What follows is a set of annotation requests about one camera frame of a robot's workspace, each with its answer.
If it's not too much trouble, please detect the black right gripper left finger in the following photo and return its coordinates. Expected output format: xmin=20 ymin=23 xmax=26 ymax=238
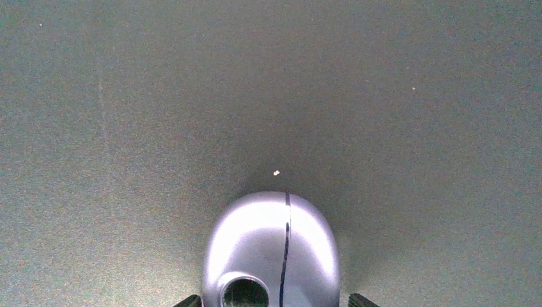
xmin=173 ymin=294 xmax=202 ymax=307

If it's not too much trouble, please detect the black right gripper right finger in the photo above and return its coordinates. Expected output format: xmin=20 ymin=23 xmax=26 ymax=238
xmin=348 ymin=293 xmax=379 ymax=307

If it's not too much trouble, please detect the lavender earbud charging case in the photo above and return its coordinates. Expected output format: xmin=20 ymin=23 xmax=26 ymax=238
xmin=201 ymin=191 xmax=341 ymax=306

